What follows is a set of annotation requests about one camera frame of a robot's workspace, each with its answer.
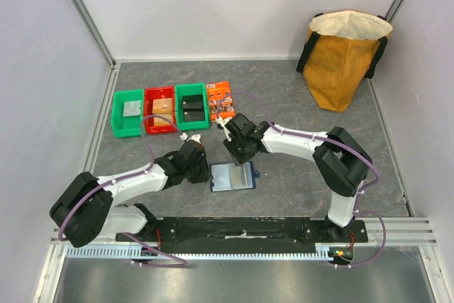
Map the blue card holder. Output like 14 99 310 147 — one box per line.
209 161 260 193

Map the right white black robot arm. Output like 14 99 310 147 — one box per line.
216 113 372 242

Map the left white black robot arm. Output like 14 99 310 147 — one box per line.
50 138 211 248

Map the silver card in holder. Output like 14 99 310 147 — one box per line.
228 164 250 189

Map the lower gold card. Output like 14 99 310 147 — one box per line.
153 114 173 127

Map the upper black card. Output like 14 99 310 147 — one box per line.
182 94 204 110

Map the silver card in bin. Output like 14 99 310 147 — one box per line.
123 100 142 117

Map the orange blister pack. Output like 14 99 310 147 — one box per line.
206 81 236 122

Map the right green bin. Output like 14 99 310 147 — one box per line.
175 82 210 131

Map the green bin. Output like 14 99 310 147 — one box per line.
175 82 210 131
111 89 144 138

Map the red bin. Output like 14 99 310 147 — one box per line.
143 86 176 135

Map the left green bin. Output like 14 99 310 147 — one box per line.
111 89 144 138

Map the yellow tote bag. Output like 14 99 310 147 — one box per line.
296 10 393 113

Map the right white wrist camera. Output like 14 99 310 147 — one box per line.
216 116 231 141

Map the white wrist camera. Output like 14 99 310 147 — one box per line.
179 133 201 143
216 116 231 141

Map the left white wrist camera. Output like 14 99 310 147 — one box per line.
179 133 201 143

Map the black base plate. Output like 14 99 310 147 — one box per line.
135 217 368 244

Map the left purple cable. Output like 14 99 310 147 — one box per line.
58 114 189 268

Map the aluminium frame rail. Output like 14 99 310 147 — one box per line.
63 214 436 261

